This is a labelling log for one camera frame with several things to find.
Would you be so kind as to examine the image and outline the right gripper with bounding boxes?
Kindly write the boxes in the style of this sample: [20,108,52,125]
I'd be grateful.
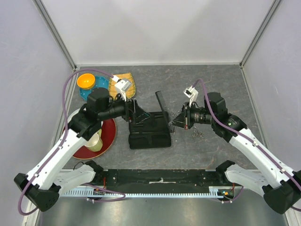
[169,101,215,129]

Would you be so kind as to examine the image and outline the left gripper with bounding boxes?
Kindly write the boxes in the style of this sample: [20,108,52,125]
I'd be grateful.
[99,90,151,124]

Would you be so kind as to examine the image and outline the silver scissors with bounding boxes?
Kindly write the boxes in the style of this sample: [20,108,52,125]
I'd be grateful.
[192,126,203,137]
[169,111,179,135]

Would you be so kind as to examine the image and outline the black zip tool case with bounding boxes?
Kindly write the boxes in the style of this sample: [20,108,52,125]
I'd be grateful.
[128,111,172,150]

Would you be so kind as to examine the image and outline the black hair comb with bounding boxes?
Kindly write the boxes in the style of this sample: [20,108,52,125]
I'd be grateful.
[155,91,169,126]

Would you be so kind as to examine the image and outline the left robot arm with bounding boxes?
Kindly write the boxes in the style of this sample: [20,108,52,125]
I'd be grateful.
[14,88,151,212]

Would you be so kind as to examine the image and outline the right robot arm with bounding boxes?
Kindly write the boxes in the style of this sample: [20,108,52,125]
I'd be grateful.
[171,89,301,214]

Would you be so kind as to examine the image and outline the woven bamboo basket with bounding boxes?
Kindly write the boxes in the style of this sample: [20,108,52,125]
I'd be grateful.
[108,73,136,98]

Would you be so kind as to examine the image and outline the red round tray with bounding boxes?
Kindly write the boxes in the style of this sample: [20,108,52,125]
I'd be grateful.
[73,119,117,160]

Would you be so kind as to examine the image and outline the blue dotted plate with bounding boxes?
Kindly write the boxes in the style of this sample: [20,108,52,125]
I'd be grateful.
[79,76,109,100]

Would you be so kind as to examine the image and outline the yellow-green cup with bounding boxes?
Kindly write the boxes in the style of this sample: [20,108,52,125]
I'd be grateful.
[85,129,103,152]

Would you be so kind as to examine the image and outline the orange bowl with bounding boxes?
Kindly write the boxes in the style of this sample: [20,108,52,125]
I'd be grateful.
[77,73,96,90]

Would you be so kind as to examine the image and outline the white paper plate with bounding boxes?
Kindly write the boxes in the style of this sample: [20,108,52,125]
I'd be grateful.
[67,109,79,123]

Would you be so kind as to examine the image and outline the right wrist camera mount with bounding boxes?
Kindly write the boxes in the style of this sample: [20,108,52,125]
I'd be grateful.
[183,86,198,107]

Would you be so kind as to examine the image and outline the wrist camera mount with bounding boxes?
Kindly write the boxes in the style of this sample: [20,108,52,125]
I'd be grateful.
[112,75,132,102]
[183,86,198,107]

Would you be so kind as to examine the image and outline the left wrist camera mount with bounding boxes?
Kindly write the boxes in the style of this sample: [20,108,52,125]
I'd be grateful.
[112,75,132,102]

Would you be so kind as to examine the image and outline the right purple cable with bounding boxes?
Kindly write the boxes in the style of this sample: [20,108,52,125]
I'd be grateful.
[191,79,301,204]

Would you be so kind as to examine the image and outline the purple cable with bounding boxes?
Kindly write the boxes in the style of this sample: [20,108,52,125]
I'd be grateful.
[18,69,118,215]
[191,79,301,204]

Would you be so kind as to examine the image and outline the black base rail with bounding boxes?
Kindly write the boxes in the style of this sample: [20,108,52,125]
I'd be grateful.
[92,169,232,194]

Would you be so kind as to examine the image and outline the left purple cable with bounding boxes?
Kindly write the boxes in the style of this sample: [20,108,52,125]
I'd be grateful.
[18,69,118,215]

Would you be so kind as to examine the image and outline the white cable duct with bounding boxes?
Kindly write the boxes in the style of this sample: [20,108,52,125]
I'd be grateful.
[62,186,223,198]

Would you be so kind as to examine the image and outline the left aluminium frame post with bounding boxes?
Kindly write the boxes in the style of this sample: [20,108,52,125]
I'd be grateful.
[33,0,77,71]

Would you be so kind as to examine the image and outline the aluminium frame post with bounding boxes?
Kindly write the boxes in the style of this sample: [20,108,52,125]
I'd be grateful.
[33,0,77,71]
[239,0,282,69]

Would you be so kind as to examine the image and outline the right aluminium frame post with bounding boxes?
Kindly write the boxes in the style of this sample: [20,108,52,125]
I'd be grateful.
[239,0,282,69]

